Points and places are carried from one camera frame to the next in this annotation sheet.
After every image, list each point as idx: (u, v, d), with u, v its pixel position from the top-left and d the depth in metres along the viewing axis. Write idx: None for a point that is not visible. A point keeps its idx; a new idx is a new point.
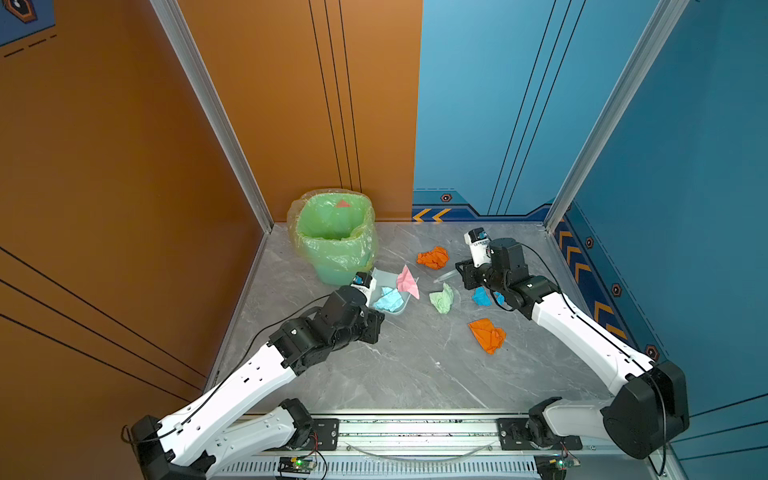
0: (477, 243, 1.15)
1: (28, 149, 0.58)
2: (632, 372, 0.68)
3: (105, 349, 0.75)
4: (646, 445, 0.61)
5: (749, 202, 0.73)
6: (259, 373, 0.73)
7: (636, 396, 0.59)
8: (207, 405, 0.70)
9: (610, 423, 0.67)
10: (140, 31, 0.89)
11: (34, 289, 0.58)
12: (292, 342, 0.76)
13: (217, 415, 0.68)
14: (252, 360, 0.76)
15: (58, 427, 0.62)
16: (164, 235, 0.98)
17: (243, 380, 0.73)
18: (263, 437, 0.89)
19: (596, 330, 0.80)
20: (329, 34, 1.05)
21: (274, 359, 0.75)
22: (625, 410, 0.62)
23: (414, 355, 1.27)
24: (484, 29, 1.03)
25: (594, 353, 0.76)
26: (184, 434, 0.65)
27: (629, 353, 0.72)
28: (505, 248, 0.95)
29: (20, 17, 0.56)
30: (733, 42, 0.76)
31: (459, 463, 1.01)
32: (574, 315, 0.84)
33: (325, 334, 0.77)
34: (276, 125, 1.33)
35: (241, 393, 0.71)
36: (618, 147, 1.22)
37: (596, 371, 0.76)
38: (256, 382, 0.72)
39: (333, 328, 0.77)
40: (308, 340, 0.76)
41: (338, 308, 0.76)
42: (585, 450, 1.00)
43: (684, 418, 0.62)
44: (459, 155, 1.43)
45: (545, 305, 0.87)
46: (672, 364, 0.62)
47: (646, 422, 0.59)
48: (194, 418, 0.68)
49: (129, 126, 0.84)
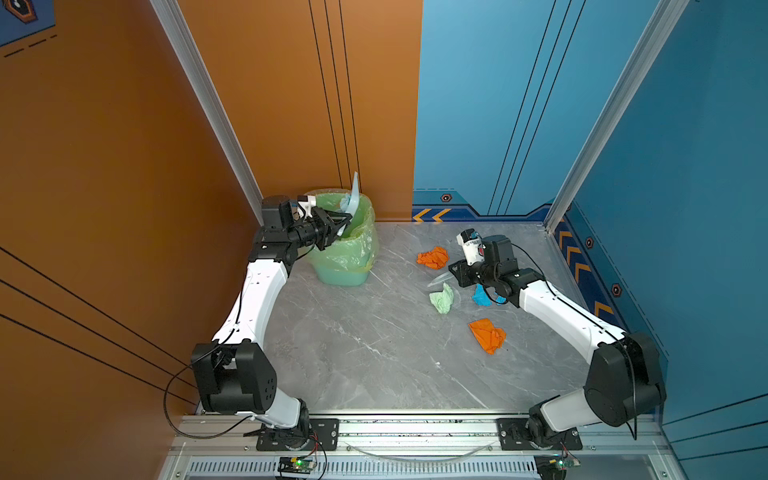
0: (470, 243, 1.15)
1: (30, 151, 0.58)
2: (603, 341, 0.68)
3: (104, 348, 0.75)
4: (622, 412, 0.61)
5: (749, 202, 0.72)
6: (262, 274, 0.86)
7: (605, 360, 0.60)
8: (244, 308, 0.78)
9: (592, 393, 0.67)
10: (140, 31, 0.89)
11: (33, 288, 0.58)
12: (270, 249, 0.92)
13: (258, 305, 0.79)
14: (249, 273, 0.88)
15: (57, 428, 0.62)
16: (163, 234, 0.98)
17: (255, 283, 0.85)
18: (287, 407, 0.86)
19: (576, 308, 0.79)
20: (329, 33, 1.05)
21: (265, 263, 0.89)
22: (599, 375, 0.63)
23: (414, 355, 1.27)
24: (484, 29, 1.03)
25: (571, 326, 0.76)
26: (243, 327, 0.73)
27: (602, 325, 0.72)
28: (495, 242, 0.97)
29: (20, 17, 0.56)
30: (732, 43, 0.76)
31: (459, 463, 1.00)
32: (554, 297, 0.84)
33: (281, 235, 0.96)
34: (274, 125, 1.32)
35: (262, 288, 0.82)
36: (618, 146, 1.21)
37: (578, 349, 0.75)
38: (266, 279, 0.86)
39: (283, 228, 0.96)
40: (275, 248, 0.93)
41: (275, 213, 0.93)
42: (585, 450, 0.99)
43: (661, 388, 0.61)
44: (459, 155, 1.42)
45: (528, 291, 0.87)
46: (645, 334, 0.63)
47: (616, 385, 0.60)
48: (240, 318, 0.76)
49: (129, 126, 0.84)
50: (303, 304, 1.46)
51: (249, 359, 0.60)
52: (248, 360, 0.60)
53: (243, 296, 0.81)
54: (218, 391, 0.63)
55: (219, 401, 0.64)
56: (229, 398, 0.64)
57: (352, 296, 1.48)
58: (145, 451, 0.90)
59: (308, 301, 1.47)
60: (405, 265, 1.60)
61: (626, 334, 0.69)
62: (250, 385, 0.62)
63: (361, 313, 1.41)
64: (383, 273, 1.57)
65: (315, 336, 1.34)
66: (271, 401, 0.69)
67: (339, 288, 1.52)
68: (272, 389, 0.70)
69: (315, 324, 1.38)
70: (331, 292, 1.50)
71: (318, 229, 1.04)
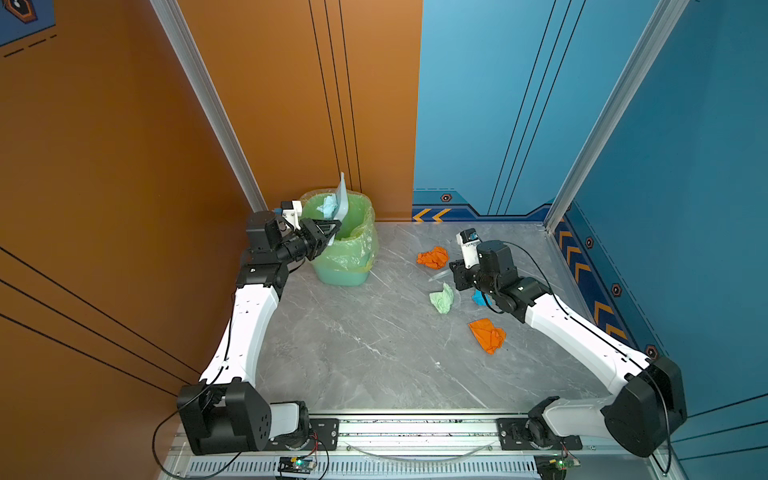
0: (469, 245, 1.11)
1: (28, 151, 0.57)
2: (630, 371, 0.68)
3: (103, 348, 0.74)
4: (649, 443, 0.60)
5: (749, 201, 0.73)
6: (251, 302, 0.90)
7: (636, 396, 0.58)
8: (233, 342, 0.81)
9: (613, 423, 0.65)
10: (140, 31, 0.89)
11: (33, 288, 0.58)
12: (259, 272, 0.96)
13: (248, 338, 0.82)
14: (238, 301, 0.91)
15: (57, 428, 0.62)
16: (163, 234, 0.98)
17: (245, 312, 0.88)
18: (284, 410, 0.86)
19: (592, 332, 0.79)
20: (329, 33, 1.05)
21: (255, 289, 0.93)
22: (625, 409, 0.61)
23: (414, 355, 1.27)
24: (485, 28, 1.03)
25: (591, 353, 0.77)
26: (233, 363, 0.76)
27: (625, 352, 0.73)
28: (493, 251, 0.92)
29: (20, 17, 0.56)
30: (732, 43, 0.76)
31: (459, 463, 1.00)
32: (567, 316, 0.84)
33: (272, 258, 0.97)
34: (274, 126, 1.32)
35: (251, 317, 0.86)
36: (618, 147, 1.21)
37: (596, 372, 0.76)
38: (256, 307, 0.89)
39: (270, 249, 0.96)
40: (264, 272, 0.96)
41: (262, 235, 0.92)
42: (585, 450, 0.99)
43: (684, 412, 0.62)
44: (459, 154, 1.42)
45: (537, 308, 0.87)
46: (666, 359, 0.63)
47: (648, 421, 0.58)
48: (230, 353, 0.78)
49: (128, 127, 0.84)
50: (303, 303, 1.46)
51: (238, 399, 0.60)
52: (239, 402, 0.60)
53: (232, 327, 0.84)
54: (209, 434, 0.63)
55: (209, 443, 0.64)
56: (219, 440, 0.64)
57: (352, 296, 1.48)
58: (145, 451, 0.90)
59: (308, 301, 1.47)
60: (405, 265, 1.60)
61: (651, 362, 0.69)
62: (242, 426, 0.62)
63: (361, 313, 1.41)
64: (383, 273, 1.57)
65: (315, 336, 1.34)
66: (266, 439, 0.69)
67: (339, 288, 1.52)
68: (267, 424, 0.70)
69: (315, 324, 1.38)
70: (331, 292, 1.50)
71: (307, 241, 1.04)
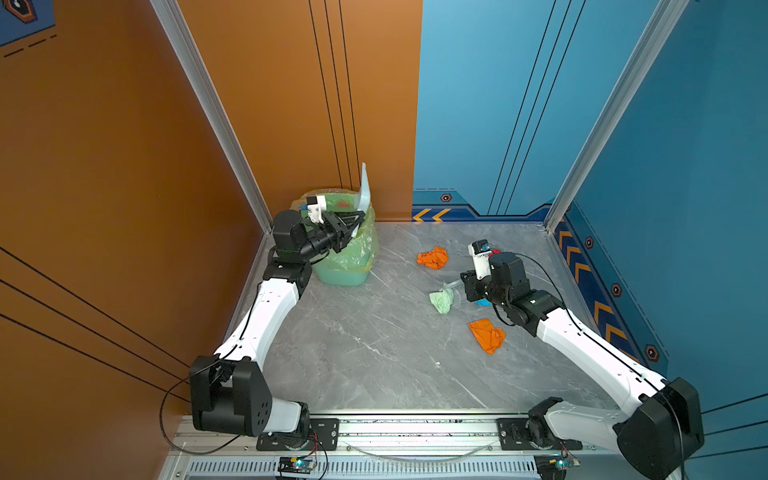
0: (481, 255, 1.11)
1: (27, 151, 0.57)
2: (644, 392, 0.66)
3: (104, 348, 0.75)
4: (664, 468, 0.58)
5: (749, 201, 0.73)
6: (273, 293, 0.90)
7: (651, 418, 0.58)
8: (250, 326, 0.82)
9: (625, 444, 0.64)
10: (139, 30, 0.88)
11: (34, 289, 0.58)
12: (286, 269, 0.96)
13: (264, 326, 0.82)
14: (263, 291, 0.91)
15: (56, 430, 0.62)
16: (163, 233, 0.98)
17: (266, 301, 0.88)
18: (285, 410, 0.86)
19: (607, 350, 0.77)
20: (329, 32, 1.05)
21: (278, 282, 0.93)
22: (639, 431, 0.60)
23: (414, 355, 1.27)
24: (484, 28, 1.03)
25: (605, 371, 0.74)
26: (246, 343, 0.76)
27: (639, 371, 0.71)
28: (505, 263, 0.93)
29: (20, 17, 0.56)
30: (733, 43, 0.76)
31: (459, 463, 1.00)
32: (580, 332, 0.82)
33: (298, 258, 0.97)
34: (274, 125, 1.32)
35: (271, 307, 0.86)
36: (618, 147, 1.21)
37: (609, 390, 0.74)
38: (276, 298, 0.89)
39: (299, 249, 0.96)
40: (288, 271, 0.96)
41: (288, 237, 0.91)
42: (585, 450, 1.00)
43: (699, 436, 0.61)
44: (459, 154, 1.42)
45: (549, 323, 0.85)
46: (683, 381, 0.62)
47: (664, 444, 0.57)
48: (246, 334, 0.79)
49: (128, 129, 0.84)
50: (303, 304, 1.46)
51: (244, 376, 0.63)
52: (243, 379, 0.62)
53: (253, 314, 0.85)
54: (211, 409, 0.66)
55: (209, 419, 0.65)
56: (220, 417, 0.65)
57: (353, 296, 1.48)
58: (145, 451, 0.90)
59: (308, 301, 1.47)
60: (405, 265, 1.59)
61: (667, 382, 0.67)
62: (243, 406, 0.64)
63: (361, 313, 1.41)
64: (383, 273, 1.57)
65: (315, 336, 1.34)
66: (263, 426, 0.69)
67: (339, 288, 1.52)
68: (266, 413, 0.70)
69: (315, 324, 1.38)
70: (331, 292, 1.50)
71: (331, 234, 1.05)
